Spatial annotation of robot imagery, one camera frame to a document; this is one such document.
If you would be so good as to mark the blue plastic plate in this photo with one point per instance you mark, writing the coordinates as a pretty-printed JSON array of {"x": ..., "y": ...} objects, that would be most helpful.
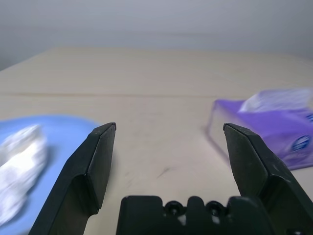
[{"x": 63, "y": 137}]

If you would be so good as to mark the white tissue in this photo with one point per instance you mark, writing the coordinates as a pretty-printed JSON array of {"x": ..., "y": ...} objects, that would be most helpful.
[{"x": 19, "y": 166}]

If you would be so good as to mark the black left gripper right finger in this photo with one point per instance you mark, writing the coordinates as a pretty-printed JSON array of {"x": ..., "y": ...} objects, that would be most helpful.
[{"x": 264, "y": 176}]

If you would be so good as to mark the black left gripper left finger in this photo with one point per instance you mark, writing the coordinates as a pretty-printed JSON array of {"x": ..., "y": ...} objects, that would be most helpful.
[{"x": 80, "y": 176}]

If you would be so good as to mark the purple tissue box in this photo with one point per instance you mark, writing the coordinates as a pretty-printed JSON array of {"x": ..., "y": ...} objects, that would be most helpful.
[{"x": 281, "y": 127}]

